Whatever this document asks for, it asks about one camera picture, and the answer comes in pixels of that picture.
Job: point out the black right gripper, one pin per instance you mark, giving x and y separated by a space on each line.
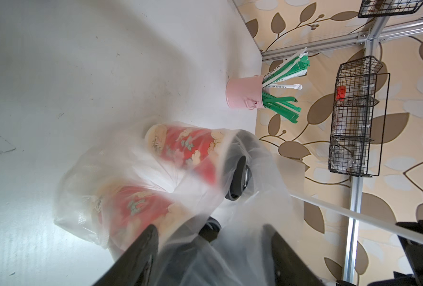
414 254

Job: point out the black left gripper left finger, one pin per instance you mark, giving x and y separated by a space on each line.
134 267

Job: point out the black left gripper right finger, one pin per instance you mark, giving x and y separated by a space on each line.
281 265

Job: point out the red cup black lid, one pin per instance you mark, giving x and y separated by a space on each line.
216 156
120 211

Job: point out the clear plastic carrier bag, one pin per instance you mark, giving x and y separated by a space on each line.
227 251

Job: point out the pink straw holder cup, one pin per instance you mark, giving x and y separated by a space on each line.
245 93

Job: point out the red item in basket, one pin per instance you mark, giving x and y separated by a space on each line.
341 92

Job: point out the green white wrapped straws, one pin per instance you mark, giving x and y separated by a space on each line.
289 68

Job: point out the black wire basket right wall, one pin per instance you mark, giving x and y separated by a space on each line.
351 126

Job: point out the black wire basket wall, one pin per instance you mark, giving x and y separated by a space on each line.
351 126
387 8

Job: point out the black wire basket back wall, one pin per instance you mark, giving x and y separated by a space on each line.
387 8

